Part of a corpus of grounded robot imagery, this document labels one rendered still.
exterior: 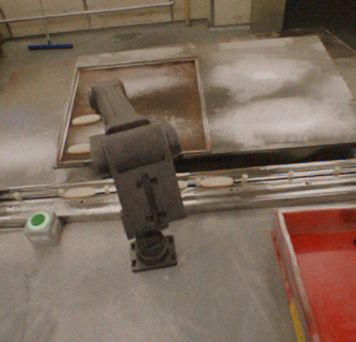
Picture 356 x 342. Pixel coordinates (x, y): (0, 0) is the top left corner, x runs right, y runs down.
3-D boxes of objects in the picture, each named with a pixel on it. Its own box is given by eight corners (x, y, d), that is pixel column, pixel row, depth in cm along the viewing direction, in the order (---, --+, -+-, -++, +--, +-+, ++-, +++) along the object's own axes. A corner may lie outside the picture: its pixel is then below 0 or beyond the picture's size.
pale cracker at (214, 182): (201, 188, 94) (200, 186, 94) (199, 179, 97) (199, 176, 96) (234, 185, 94) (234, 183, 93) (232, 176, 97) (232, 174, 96)
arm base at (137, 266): (131, 273, 80) (178, 265, 80) (125, 257, 74) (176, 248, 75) (130, 244, 86) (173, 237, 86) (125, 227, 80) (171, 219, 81)
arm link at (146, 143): (118, 247, 35) (203, 219, 36) (87, 134, 37) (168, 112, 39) (129, 241, 78) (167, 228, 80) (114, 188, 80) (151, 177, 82)
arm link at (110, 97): (102, 189, 39) (184, 165, 41) (88, 147, 36) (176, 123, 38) (88, 107, 76) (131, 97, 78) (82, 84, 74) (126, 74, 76)
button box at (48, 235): (36, 255, 89) (19, 233, 82) (43, 231, 95) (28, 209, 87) (63, 253, 89) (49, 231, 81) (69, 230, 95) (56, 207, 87)
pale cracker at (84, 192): (63, 199, 95) (62, 197, 95) (65, 190, 98) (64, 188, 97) (95, 196, 95) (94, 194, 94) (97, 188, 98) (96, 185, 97)
